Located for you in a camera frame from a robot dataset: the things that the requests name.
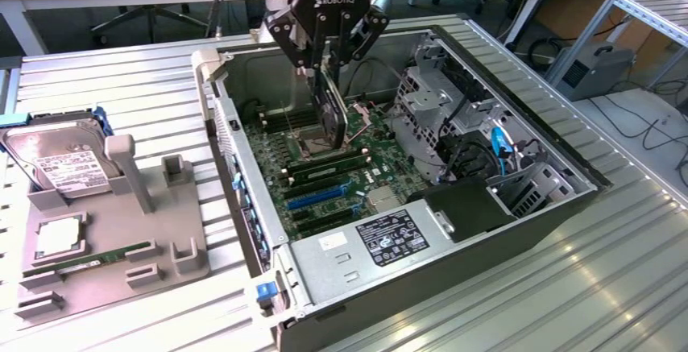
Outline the black green graphics card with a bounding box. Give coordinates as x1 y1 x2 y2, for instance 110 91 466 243
306 60 349 156

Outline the black RAM slot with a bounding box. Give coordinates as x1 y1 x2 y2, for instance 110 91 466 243
264 114 316 129
258 104 313 118
261 109 313 124
264 118 318 135
286 166 374 188
278 147 372 175

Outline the metal socket cover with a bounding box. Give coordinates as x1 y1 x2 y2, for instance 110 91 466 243
342 101 378 143

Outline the silver drive cage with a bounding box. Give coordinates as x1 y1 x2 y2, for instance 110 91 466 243
394 33 517 143

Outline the thin locking lever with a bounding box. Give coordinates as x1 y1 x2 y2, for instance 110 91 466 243
280 101 297 140

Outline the CPU socket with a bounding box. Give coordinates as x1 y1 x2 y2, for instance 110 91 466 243
292 125 324 160

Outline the green motherboard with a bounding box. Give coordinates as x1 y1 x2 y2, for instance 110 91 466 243
238 100 430 242

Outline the black slanted pole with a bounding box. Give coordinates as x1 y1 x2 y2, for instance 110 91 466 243
502 0 569 49

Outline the black RAM stick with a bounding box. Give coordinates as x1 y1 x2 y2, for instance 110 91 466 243
292 157 370 184

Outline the long black expansion slot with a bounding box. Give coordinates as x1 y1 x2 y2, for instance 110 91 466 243
296 217 361 238
281 180 348 202
292 209 357 230

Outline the hard drive in blue caddy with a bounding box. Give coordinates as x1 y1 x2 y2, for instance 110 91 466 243
0 103 116 155

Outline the silver chipset heatsink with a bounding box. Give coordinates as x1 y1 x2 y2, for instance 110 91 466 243
366 188 402 213

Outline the blue expansion slot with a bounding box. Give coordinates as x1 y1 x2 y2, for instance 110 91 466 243
285 190 352 212

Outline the grey controller box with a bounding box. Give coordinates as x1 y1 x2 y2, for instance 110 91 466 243
546 43 640 102

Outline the dark grey hard disk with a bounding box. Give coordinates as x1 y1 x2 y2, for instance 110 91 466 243
29 109 101 127

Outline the silver disk bay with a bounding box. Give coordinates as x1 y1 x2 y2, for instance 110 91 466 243
485 161 580 219

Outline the silver hard disk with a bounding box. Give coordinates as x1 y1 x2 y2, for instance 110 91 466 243
0 121 122 201

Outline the grey parts rack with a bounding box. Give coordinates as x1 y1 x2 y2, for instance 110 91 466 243
10 134 212 331

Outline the silver power supply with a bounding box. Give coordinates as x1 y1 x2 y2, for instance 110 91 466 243
277 198 458 317

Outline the green RAM stick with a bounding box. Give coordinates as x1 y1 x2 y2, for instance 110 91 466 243
24 241 152 279

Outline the silver CPU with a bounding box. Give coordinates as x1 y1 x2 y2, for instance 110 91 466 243
34 219 86 257

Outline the black silver PC case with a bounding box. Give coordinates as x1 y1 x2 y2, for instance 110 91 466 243
192 23 613 352

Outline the black power wire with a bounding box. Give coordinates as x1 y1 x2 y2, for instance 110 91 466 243
346 58 404 101

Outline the thin grey hanging cable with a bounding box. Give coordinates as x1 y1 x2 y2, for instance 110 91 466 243
209 0 233 39

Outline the blue disk wire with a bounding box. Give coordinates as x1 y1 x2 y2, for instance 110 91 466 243
488 125 513 176

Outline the aluminium frame table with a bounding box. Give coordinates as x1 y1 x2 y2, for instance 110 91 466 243
542 0 688 95

